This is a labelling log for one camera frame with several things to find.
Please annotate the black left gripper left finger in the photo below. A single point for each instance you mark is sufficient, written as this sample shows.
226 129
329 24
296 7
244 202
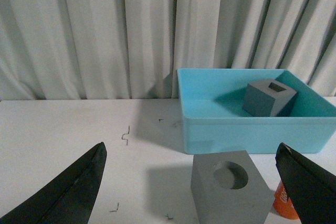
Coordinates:
69 197

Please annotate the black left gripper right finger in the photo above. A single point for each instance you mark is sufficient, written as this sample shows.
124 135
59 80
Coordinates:
310 187

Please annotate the orange cylinder part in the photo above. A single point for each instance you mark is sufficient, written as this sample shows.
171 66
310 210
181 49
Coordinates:
283 204

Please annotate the gray block with round hole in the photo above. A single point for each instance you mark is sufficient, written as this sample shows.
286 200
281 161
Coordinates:
228 188

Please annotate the gray block with square hole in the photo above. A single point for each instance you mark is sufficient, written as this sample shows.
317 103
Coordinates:
269 98

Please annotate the blue plastic box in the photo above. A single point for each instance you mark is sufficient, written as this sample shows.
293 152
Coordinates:
214 120

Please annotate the white curtain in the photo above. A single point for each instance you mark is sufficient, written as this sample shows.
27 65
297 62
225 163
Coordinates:
132 49

